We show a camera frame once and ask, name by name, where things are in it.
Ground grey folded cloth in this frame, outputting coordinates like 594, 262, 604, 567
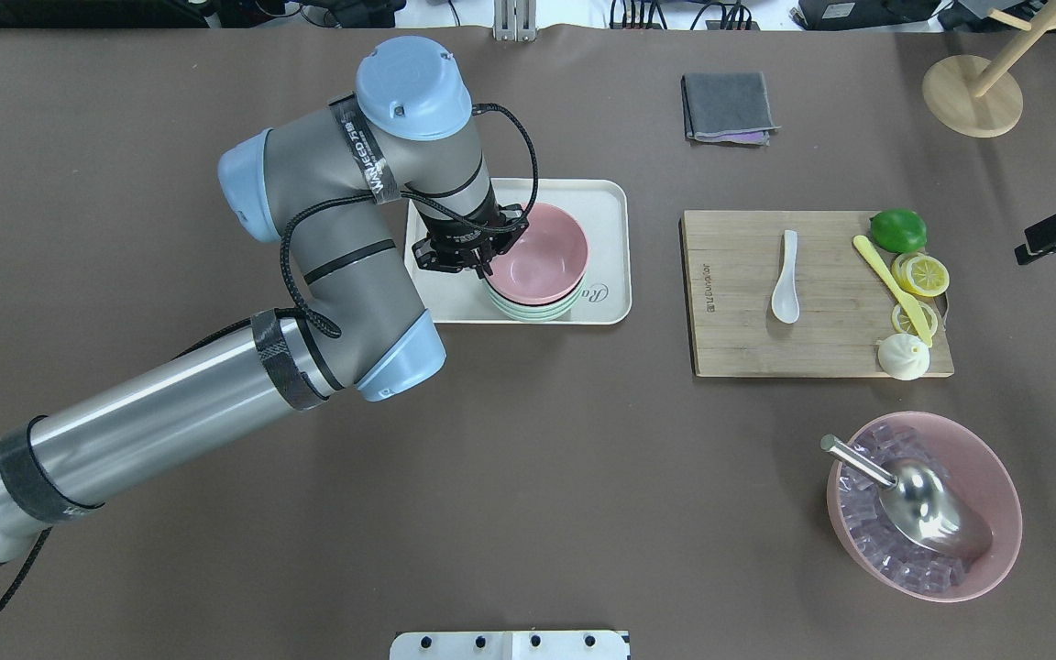
680, 72, 780, 146

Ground metal ice scoop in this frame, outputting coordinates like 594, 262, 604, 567
819, 434, 994, 561

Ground cream cartoon serving tray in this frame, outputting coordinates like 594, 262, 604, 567
402, 180, 633, 325

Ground green toy lime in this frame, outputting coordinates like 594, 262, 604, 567
869, 208, 928, 254

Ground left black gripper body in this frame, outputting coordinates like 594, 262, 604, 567
413, 203, 529, 274

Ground white ceramic spoon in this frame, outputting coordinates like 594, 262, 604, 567
770, 229, 800, 325

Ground stacked green bowls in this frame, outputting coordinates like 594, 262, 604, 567
483, 279, 584, 323

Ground yellow plastic knife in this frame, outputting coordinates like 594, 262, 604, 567
852, 235, 934, 348

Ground lower lemon slice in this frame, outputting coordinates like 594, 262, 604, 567
892, 301, 941, 338

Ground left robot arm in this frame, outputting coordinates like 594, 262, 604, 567
0, 35, 528, 567

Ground upper lemon slice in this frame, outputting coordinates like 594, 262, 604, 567
895, 252, 951, 298

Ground lemon slice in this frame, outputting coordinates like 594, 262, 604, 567
895, 252, 951, 298
892, 301, 941, 338

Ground large pink bowl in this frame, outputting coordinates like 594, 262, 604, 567
826, 411, 1024, 604

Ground wooden mug tree stand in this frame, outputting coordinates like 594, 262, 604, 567
921, 1, 1056, 138

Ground bamboo cutting board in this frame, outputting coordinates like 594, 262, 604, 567
681, 211, 955, 379

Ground small pink bowl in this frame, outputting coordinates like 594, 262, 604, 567
487, 203, 589, 306

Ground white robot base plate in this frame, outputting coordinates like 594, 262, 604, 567
389, 630, 631, 659

